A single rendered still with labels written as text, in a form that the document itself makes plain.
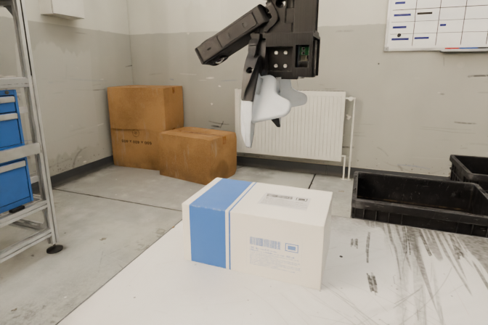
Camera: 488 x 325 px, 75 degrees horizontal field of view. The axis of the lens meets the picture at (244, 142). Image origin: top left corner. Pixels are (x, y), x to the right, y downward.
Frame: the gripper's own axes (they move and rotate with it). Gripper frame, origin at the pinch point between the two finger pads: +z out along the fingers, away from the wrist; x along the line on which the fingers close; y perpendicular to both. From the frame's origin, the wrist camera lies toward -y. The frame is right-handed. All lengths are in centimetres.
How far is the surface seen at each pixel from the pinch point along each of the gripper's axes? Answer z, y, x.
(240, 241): 13.5, -0.8, -6.0
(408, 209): 29, 28, 52
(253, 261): 16.2, 1.1, -6.0
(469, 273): 18.1, 29.3, 4.8
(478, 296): 18.1, 29.0, -0.3
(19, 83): -1, -137, 64
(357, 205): 30, 15, 52
